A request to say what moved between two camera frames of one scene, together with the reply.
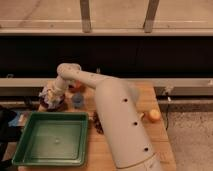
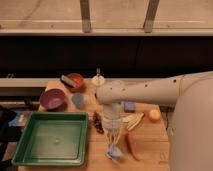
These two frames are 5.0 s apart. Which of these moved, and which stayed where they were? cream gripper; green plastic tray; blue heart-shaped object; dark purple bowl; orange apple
Moved: cream gripper
Stayed: dark purple bowl; green plastic tray; orange apple; blue heart-shaped object
